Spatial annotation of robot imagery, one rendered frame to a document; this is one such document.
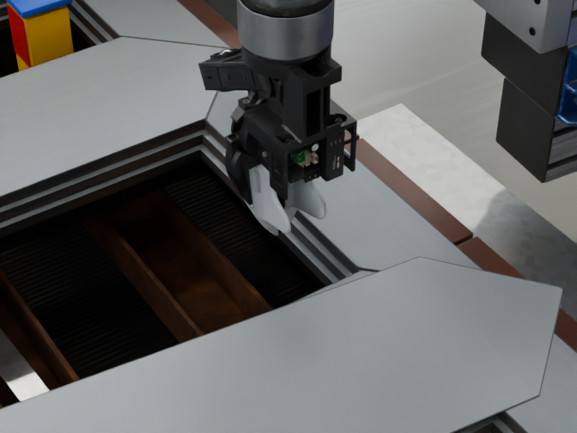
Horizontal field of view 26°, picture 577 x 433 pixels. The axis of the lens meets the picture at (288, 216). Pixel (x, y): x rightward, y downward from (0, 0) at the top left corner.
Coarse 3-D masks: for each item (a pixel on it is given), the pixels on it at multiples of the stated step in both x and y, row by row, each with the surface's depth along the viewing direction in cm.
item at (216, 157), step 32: (0, 0) 144; (96, 32) 141; (192, 128) 125; (128, 160) 122; (160, 160) 124; (192, 160) 126; (224, 160) 123; (32, 192) 118; (64, 192) 120; (96, 192) 121; (0, 224) 117; (32, 224) 119; (320, 256) 113
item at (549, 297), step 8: (520, 280) 108; (528, 280) 108; (528, 288) 107; (536, 288) 107; (544, 288) 107; (552, 288) 107; (560, 288) 107; (536, 296) 106; (544, 296) 106; (552, 296) 106; (560, 296) 106; (544, 304) 106; (552, 304) 106; (560, 304) 106; (552, 312) 105
